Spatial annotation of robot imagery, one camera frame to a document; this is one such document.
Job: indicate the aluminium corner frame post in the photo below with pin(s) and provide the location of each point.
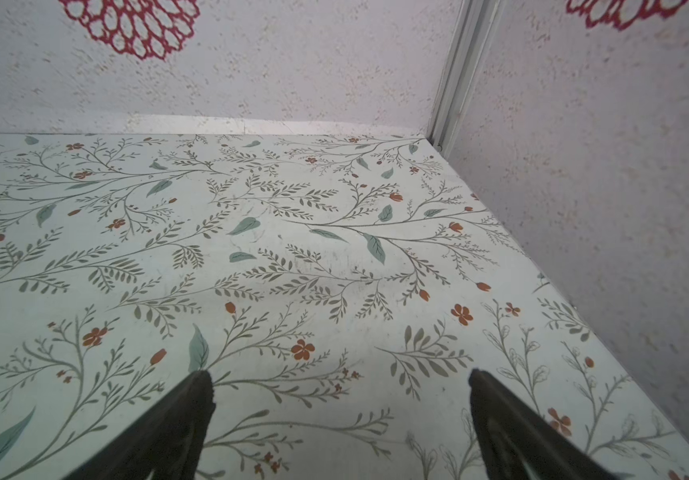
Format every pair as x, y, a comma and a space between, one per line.
472, 38

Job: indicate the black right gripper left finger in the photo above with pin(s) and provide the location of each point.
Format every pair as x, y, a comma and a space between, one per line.
165, 442

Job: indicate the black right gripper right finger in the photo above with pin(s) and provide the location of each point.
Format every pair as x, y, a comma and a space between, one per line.
516, 443

